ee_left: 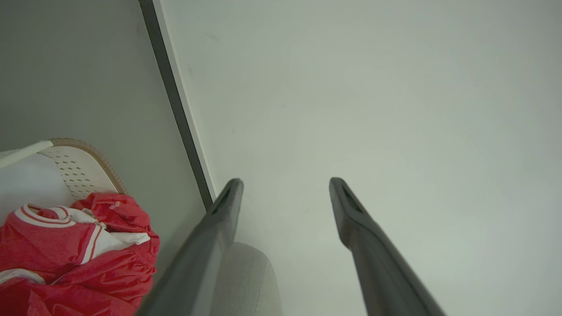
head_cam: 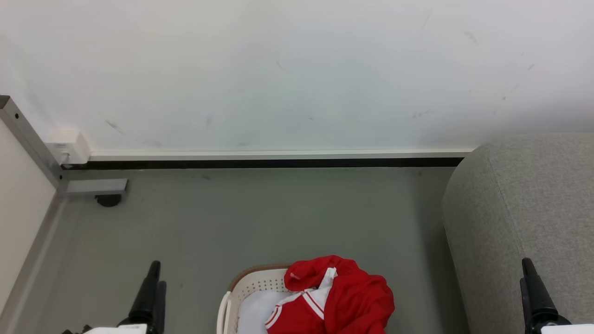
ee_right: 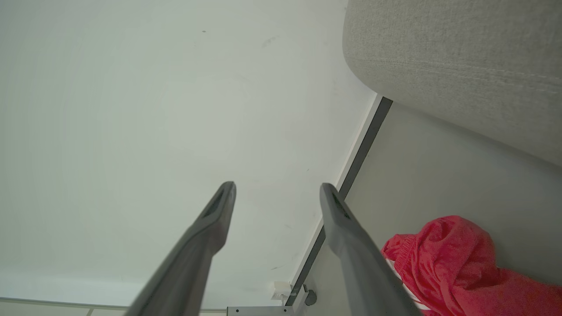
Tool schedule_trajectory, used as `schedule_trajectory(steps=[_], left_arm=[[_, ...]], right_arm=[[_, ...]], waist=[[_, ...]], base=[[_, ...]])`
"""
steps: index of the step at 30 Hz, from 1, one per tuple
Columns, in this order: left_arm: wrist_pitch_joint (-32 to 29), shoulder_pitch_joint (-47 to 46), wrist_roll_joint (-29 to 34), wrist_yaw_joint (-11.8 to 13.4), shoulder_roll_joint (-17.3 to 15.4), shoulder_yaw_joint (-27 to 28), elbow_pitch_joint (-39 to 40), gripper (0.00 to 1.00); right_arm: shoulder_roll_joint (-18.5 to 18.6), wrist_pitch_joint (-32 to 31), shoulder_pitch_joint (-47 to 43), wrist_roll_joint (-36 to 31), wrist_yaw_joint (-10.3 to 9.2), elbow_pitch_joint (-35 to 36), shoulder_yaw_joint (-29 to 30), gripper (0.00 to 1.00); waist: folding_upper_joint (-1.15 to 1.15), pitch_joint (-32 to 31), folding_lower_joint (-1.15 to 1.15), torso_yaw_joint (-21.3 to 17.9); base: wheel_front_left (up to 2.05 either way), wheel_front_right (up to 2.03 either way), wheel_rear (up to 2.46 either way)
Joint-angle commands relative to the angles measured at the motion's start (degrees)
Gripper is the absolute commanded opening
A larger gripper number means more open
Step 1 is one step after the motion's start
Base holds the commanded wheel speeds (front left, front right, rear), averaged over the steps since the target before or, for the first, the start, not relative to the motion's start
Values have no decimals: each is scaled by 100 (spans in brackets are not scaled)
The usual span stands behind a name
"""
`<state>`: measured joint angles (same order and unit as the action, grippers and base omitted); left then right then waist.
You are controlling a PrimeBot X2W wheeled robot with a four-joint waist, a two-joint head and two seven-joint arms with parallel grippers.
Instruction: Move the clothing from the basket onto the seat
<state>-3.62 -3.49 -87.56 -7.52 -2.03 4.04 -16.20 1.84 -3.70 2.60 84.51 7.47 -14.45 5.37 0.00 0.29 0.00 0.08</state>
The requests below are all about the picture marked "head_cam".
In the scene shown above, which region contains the white perforated laundry basket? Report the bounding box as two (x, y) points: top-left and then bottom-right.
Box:
(216, 264), (297, 334)

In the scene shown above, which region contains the black and white baseboard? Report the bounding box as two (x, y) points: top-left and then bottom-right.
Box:
(62, 148), (475, 170)

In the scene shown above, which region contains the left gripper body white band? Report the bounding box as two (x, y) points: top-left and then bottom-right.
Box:
(62, 318), (156, 334)

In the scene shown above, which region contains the white cloth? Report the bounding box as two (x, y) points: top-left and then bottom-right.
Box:
(237, 290), (302, 334)

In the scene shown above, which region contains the grey fabric sofa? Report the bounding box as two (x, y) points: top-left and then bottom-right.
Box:
(441, 133), (594, 334)

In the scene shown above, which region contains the grey metal partition frame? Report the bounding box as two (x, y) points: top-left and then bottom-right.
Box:
(0, 95), (129, 196)

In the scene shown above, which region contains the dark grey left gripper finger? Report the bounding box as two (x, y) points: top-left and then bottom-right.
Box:
(129, 261), (161, 321)
(153, 281), (167, 334)

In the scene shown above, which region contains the red and white garment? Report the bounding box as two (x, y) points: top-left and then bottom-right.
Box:
(265, 255), (395, 334)

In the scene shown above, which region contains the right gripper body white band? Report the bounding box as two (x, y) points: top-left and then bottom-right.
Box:
(525, 314), (594, 334)

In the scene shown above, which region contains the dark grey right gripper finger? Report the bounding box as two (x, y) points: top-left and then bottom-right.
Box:
(522, 257), (558, 319)
(519, 277), (530, 321)

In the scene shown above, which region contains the white wall socket box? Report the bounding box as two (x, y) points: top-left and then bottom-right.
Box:
(45, 129), (91, 166)

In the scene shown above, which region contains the beige partition panel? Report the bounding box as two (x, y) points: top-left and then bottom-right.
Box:
(0, 120), (58, 321)

